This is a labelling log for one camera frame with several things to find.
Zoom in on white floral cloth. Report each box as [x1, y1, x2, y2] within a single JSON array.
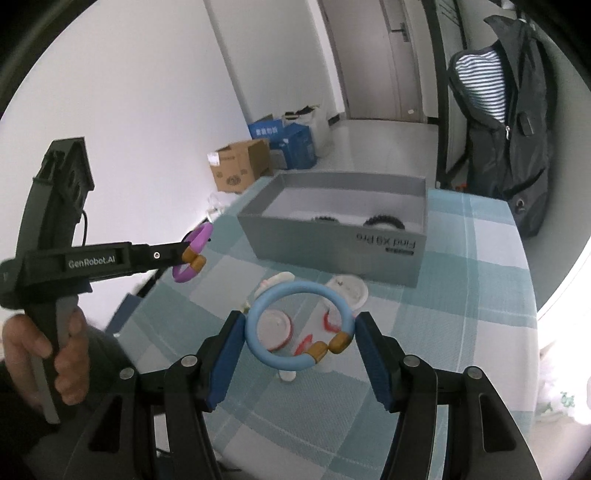
[[538, 348, 588, 425]]

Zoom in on blue cardboard box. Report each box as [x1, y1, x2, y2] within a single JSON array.
[[248, 115, 318, 171]]

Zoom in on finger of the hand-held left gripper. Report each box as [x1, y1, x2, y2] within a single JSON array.
[[129, 239, 197, 275]]

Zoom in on white bag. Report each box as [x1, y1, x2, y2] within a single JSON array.
[[281, 105, 333, 155]]

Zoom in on striped cloth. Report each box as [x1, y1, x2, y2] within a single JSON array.
[[455, 48, 506, 123]]

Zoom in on person's left hand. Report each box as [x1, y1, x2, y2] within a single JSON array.
[[0, 308, 92, 408]]

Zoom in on black metal frame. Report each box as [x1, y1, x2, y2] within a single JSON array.
[[425, 0, 467, 190]]

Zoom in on grey door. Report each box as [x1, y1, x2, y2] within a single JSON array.
[[318, 0, 439, 123]]

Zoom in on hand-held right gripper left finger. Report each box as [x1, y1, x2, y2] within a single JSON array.
[[60, 310, 247, 480]]

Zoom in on light blue bracelet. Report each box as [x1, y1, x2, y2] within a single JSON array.
[[245, 281, 356, 371]]

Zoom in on black cable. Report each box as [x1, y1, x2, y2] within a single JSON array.
[[73, 210, 89, 247]]

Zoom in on white round pendant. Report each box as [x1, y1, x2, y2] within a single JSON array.
[[256, 308, 294, 352], [328, 274, 370, 311]]

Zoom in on teal checkered tablecloth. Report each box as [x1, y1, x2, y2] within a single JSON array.
[[104, 178, 541, 480]]

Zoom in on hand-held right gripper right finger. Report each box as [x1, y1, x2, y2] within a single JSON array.
[[355, 311, 539, 480]]

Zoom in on grey cardboard box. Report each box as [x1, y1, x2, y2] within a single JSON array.
[[236, 172, 428, 289]]

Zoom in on clear plastic bags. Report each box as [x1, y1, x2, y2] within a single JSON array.
[[203, 191, 232, 223]]

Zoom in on brown cardboard box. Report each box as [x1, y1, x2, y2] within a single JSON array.
[[209, 138, 273, 193]]

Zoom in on purple bracelet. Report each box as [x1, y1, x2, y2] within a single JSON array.
[[172, 222, 214, 283]]

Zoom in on small white piece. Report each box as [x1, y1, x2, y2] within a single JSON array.
[[259, 272, 296, 296]]

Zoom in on black jacket with striped shirt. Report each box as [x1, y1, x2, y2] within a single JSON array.
[[448, 14, 557, 238]]

